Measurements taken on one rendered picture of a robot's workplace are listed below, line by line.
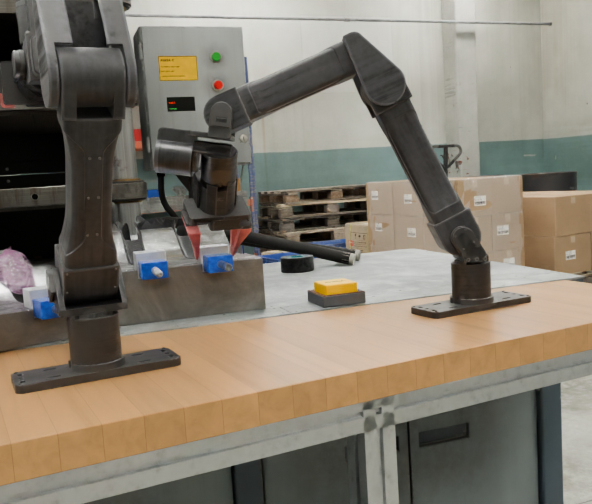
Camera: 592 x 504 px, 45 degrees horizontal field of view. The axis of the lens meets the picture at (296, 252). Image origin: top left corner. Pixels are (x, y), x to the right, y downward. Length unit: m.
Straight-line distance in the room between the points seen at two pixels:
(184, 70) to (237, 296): 1.02
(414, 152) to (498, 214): 4.10
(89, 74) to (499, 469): 1.12
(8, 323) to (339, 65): 0.63
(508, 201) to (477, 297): 4.14
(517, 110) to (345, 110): 2.53
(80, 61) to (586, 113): 9.21
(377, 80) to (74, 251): 0.52
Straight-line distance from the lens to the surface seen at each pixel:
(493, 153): 9.88
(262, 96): 1.13
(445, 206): 1.14
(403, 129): 1.13
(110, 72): 0.79
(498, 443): 1.53
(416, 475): 1.45
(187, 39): 2.14
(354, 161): 8.81
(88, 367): 0.91
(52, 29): 0.81
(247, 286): 1.24
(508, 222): 5.29
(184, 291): 1.22
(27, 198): 2.00
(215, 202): 1.16
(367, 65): 1.12
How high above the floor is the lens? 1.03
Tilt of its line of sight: 6 degrees down
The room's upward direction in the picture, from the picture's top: 4 degrees counter-clockwise
